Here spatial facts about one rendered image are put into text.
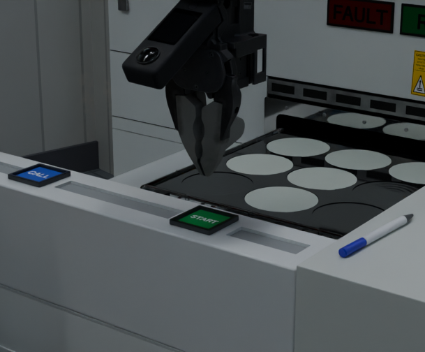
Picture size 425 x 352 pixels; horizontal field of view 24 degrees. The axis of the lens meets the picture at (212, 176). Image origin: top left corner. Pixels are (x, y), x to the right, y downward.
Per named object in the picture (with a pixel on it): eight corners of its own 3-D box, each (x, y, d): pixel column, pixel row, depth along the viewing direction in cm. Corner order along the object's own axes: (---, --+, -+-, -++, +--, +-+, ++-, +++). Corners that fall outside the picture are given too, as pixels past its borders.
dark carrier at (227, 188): (285, 133, 170) (285, 130, 169) (481, 173, 150) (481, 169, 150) (153, 190, 143) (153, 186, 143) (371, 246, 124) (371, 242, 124)
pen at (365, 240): (408, 209, 113) (338, 247, 103) (416, 211, 113) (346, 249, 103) (407, 218, 114) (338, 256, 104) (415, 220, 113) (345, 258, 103)
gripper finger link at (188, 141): (230, 164, 115) (230, 85, 112) (199, 178, 111) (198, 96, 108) (208, 159, 117) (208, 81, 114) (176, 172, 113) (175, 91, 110)
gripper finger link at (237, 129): (252, 170, 114) (254, 89, 111) (222, 184, 109) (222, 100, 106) (230, 164, 115) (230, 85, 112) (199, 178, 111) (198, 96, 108)
